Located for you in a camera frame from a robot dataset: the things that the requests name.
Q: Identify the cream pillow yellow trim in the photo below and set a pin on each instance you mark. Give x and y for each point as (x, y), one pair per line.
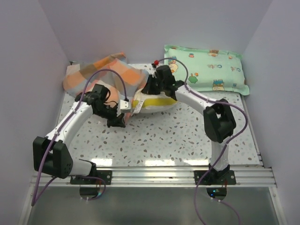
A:
(150, 103)

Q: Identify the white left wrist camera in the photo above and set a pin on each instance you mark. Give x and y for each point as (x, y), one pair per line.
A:
(125, 106)

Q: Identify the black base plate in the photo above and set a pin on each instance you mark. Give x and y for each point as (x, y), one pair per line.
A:
(95, 177)
(219, 178)

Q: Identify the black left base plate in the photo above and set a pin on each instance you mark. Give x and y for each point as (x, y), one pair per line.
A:
(95, 177)

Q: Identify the green cartoon print pillow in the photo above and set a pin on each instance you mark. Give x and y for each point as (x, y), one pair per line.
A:
(207, 70)

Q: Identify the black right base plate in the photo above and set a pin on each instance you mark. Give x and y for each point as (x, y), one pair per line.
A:
(219, 178)

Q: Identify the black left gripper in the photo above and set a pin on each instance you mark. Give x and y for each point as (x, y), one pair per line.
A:
(116, 121)

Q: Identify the orange grey plaid pillowcase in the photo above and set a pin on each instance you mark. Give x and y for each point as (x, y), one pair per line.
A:
(111, 72)

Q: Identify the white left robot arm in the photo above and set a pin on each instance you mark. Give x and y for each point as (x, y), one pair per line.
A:
(51, 154)

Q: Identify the aluminium mounting rail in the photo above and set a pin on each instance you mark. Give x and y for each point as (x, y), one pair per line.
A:
(177, 168)

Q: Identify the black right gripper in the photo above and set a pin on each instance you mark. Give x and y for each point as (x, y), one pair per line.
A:
(148, 89)

